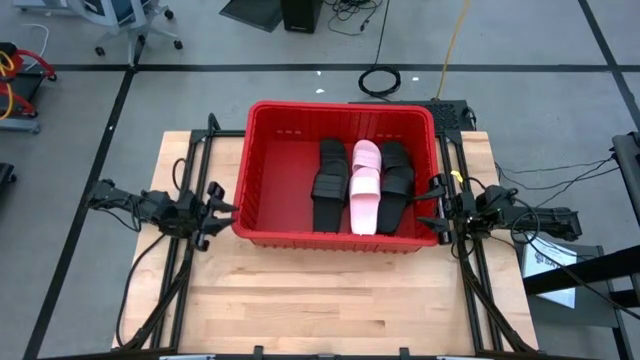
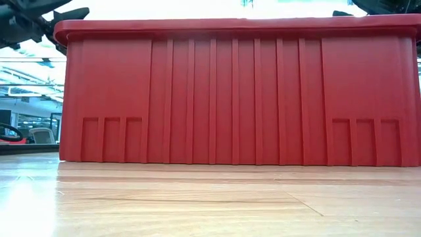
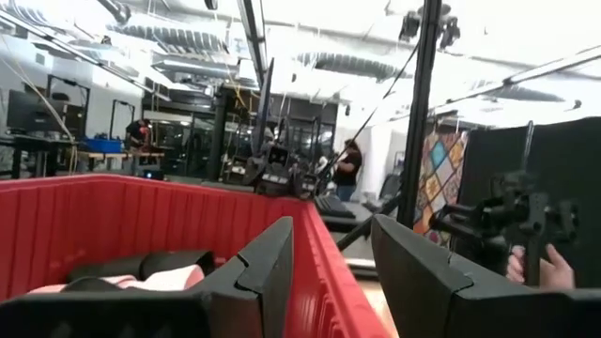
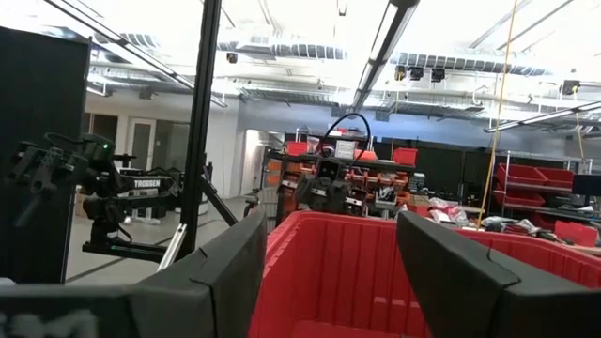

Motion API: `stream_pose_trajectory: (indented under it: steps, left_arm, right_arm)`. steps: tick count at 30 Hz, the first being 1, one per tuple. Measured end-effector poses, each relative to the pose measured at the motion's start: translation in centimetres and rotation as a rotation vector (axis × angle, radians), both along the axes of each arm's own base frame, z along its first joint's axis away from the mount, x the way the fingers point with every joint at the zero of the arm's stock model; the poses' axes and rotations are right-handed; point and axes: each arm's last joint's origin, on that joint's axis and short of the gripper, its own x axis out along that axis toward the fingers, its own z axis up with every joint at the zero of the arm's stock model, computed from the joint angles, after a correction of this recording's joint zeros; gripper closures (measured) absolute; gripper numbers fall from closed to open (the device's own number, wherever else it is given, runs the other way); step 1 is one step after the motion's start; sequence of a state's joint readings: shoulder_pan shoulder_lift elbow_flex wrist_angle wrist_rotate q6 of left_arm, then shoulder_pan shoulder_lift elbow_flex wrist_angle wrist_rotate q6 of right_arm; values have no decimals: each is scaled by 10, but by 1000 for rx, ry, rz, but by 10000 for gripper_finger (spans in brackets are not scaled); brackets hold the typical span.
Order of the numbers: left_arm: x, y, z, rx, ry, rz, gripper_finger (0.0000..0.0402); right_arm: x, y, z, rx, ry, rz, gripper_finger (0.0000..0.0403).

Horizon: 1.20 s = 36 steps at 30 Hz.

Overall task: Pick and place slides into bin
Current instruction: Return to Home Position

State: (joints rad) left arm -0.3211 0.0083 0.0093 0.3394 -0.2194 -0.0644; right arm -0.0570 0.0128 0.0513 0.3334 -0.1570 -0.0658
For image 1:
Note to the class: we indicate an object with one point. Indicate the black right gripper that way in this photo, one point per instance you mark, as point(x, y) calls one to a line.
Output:
point(465, 215)

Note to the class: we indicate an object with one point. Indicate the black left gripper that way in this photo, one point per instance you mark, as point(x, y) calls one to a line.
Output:
point(190, 217)

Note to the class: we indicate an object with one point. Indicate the black slide sandal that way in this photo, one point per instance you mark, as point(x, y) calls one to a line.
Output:
point(334, 150)
point(329, 210)
point(392, 210)
point(396, 152)

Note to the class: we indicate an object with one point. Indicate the pale pink slide sandal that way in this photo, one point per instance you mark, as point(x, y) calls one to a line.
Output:
point(364, 210)
point(366, 152)

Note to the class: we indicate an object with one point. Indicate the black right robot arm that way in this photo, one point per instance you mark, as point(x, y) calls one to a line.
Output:
point(545, 220)

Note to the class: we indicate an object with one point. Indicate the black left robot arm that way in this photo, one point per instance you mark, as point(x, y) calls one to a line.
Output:
point(115, 197)

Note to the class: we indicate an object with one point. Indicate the red plastic bin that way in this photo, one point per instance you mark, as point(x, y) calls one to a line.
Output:
point(280, 190)

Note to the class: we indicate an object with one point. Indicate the black perforated box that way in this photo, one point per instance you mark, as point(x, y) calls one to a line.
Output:
point(445, 115)

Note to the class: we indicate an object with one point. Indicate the white printed paper sheet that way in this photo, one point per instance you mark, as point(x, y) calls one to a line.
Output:
point(542, 260)

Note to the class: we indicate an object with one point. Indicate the thick black beam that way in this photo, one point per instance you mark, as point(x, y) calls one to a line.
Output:
point(600, 267)

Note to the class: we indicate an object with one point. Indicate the dark grey side stand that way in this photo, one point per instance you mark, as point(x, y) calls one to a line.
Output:
point(590, 312)

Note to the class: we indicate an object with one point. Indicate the office chair base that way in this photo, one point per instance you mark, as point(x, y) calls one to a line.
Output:
point(135, 30)

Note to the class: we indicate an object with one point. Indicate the black floor mat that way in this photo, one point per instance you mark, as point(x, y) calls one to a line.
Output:
point(255, 12)

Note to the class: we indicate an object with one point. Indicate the black computer tower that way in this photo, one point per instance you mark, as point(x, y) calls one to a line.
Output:
point(301, 15)

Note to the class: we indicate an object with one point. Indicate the red and black cart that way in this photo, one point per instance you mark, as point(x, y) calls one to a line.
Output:
point(15, 80)

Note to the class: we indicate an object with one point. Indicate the black aluminium rig frame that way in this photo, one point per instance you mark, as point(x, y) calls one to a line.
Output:
point(212, 129)

